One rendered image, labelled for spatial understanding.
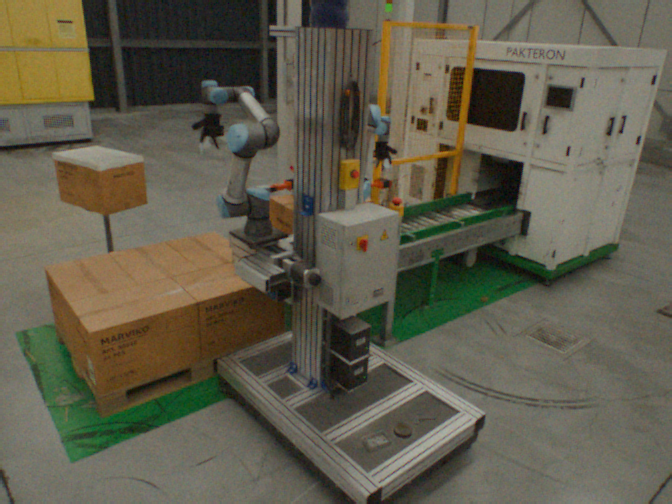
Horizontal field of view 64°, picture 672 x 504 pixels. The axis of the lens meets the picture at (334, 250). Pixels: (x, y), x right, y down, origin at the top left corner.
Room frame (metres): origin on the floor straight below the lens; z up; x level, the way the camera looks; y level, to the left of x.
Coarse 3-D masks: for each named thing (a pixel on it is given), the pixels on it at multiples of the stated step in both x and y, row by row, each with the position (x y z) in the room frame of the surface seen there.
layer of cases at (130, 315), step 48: (192, 240) 3.67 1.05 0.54; (48, 288) 3.11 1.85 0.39; (96, 288) 2.84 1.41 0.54; (144, 288) 2.87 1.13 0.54; (192, 288) 2.89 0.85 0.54; (240, 288) 2.92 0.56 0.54; (96, 336) 2.37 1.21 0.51; (144, 336) 2.52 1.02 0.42; (192, 336) 2.70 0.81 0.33; (240, 336) 2.90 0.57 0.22; (96, 384) 2.36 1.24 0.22
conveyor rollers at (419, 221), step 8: (440, 208) 4.71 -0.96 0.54; (448, 208) 4.74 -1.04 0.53; (456, 208) 4.73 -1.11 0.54; (464, 208) 4.72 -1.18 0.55; (472, 208) 4.75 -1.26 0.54; (480, 208) 4.72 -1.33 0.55; (408, 216) 4.41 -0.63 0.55; (416, 216) 4.45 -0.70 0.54; (424, 216) 4.48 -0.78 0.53; (432, 216) 4.44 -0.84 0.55; (440, 216) 4.47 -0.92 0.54; (448, 216) 4.51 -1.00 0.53; (456, 216) 4.47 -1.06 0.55; (464, 216) 4.49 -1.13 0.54; (408, 224) 4.26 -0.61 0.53; (416, 224) 4.22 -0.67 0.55; (424, 224) 4.25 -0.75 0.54; (432, 224) 4.28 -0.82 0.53; (400, 232) 4.08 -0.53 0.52
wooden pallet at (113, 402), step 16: (272, 336) 3.04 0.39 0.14; (224, 352) 2.82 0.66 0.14; (80, 368) 2.63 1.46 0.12; (192, 368) 2.69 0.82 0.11; (208, 368) 2.75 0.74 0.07; (160, 384) 2.64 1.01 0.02; (176, 384) 2.65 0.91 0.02; (96, 400) 2.40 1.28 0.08; (112, 400) 2.39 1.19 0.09; (128, 400) 2.48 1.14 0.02; (144, 400) 2.50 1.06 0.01
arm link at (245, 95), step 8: (232, 88) 2.68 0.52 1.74; (240, 88) 2.70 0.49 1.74; (248, 88) 2.72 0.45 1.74; (240, 96) 2.66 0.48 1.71; (248, 96) 2.64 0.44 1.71; (240, 104) 2.65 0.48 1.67; (248, 104) 2.59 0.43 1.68; (256, 104) 2.58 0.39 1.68; (248, 112) 2.56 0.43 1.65; (256, 112) 2.52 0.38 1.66; (264, 112) 2.53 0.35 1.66; (256, 120) 2.49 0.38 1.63; (264, 120) 2.44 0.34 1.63; (272, 120) 2.44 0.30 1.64; (272, 128) 2.37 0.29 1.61; (272, 136) 2.35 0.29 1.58; (272, 144) 2.36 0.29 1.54
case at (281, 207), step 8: (272, 200) 3.47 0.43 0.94; (280, 200) 3.45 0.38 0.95; (288, 200) 3.45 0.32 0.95; (368, 200) 3.53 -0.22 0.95; (272, 208) 3.47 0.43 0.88; (280, 208) 3.38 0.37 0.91; (288, 208) 3.29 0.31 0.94; (272, 216) 3.47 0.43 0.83; (280, 216) 3.38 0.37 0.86; (288, 216) 3.29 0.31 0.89; (272, 224) 3.47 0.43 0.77; (280, 224) 3.38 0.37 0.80; (288, 224) 3.29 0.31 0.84; (288, 232) 3.29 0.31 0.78
